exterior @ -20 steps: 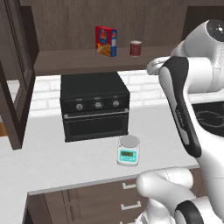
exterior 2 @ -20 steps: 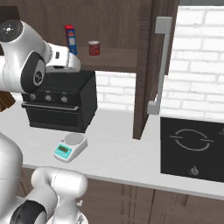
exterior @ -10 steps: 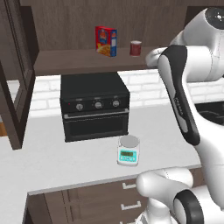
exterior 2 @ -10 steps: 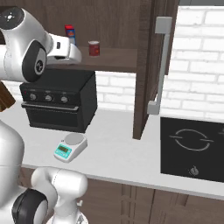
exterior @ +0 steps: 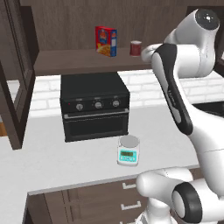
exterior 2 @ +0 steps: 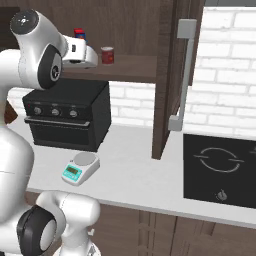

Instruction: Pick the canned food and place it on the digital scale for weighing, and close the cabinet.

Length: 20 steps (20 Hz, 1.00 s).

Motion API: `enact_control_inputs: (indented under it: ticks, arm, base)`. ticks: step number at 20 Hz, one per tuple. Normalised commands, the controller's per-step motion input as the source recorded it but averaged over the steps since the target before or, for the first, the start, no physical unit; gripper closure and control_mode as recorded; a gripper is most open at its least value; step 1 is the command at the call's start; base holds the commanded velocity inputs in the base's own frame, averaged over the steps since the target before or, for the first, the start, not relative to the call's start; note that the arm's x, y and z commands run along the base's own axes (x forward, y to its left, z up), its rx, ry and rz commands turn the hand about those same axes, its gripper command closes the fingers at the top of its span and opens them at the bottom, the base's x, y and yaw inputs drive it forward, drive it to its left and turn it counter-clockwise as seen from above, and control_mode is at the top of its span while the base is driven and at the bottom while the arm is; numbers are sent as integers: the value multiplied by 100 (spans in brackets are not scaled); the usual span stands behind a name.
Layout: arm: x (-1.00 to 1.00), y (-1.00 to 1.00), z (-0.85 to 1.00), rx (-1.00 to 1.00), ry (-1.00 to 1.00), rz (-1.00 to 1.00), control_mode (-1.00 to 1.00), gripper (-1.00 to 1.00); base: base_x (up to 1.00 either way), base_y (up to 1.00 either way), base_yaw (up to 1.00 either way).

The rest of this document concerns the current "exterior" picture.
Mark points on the brown base cabinet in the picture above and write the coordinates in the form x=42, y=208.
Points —
x=87, y=204

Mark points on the teal and white digital scale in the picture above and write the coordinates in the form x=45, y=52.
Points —
x=128, y=153

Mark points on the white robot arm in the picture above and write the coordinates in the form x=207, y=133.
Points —
x=210, y=145

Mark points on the red and blue cereal box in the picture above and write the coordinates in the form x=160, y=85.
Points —
x=105, y=40

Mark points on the dark sink basin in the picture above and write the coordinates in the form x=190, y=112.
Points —
x=211, y=108

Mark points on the black toaster oven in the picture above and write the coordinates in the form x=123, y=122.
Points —
x=93, y=112

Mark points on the red canned food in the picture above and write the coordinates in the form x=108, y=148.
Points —
x=135, y=48

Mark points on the dark brown wall cabinet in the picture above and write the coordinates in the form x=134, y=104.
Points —
x=81, y=61

